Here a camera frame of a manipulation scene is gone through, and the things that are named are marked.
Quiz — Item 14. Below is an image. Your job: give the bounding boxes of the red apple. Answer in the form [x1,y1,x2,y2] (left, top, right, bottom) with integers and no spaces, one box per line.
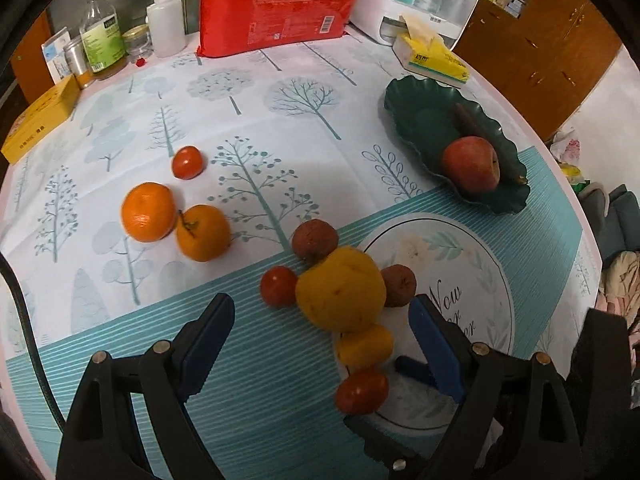
[441,136,501,196]

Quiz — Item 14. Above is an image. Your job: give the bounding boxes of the brown-red lychee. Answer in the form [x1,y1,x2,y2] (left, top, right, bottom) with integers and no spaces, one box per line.
[381,264,417,308]
[291,219,338,265]

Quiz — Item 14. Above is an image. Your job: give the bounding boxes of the orange mandarin with stem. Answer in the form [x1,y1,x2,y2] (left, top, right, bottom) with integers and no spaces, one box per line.
[175,204,232,262]

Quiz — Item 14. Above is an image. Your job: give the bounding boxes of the yellow cardboard box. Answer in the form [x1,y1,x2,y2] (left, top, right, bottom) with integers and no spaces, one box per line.
[0,74,82,165]

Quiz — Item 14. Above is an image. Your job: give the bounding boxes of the brown wooden cabinet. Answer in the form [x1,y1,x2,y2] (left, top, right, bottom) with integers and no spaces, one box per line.
[452,0,623,143]

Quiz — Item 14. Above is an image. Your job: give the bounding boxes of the glass bottle with green label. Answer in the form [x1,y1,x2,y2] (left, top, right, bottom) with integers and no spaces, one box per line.
[80,0,126,81]

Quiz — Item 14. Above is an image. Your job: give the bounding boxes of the small yellow citrus fruit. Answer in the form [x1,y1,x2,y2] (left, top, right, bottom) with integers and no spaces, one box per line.
[335,323,395,368]

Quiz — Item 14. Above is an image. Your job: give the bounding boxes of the red tomato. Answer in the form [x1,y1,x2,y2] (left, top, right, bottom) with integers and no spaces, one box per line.
[334,367,390,416]
[260,266,299,309]
[171,146,205,180]

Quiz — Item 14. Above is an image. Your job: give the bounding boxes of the large yellow citrus fruit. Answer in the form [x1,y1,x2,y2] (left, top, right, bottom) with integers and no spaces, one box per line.
[295,246,387,333]

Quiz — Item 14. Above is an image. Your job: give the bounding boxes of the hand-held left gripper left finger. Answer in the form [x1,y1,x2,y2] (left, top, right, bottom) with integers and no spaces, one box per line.
[56,292,236,480]

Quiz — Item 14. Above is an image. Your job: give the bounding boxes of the white squeeze bottle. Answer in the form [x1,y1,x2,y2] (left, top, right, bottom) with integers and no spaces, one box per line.
[112,0,187,59]

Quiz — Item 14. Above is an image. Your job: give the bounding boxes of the red pack of paper cups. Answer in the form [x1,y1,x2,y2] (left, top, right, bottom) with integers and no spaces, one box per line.
[196,0,368,57]

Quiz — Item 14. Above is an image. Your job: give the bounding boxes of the yellow tissue pack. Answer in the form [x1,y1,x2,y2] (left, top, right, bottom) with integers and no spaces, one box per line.
[391,14,471,86]

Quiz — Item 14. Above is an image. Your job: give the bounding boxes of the metal can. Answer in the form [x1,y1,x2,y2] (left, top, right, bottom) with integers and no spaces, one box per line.
[62,36,93,88]

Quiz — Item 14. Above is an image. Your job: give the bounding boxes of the green leaf-shaped plate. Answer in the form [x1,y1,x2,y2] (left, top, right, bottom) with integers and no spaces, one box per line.
[383,75,532,217]

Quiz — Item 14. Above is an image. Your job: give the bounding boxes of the pile of clothes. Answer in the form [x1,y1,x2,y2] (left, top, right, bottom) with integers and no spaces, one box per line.
[547,127,640,321]

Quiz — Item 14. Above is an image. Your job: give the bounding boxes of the white card box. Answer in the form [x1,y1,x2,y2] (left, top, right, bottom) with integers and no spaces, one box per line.
[41,27,73,86]

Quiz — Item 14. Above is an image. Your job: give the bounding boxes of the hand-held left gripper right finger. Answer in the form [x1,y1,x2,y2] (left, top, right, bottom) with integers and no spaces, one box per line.
[407,294,586,480]

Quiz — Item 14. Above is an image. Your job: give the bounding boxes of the small glass jar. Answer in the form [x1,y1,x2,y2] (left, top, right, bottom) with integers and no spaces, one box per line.
[121,25,153,58]

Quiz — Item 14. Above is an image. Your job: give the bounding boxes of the white storage organiser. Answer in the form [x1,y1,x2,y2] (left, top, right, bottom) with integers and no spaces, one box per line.
[348,0,484,46]

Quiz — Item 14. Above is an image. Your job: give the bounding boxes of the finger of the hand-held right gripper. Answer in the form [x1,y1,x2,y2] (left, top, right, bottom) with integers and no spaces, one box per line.
[395,355,443,388]
[344,412,453,480]

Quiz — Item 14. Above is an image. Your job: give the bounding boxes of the black cable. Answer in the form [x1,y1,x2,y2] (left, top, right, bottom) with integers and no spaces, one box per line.
[0,252,66,431]

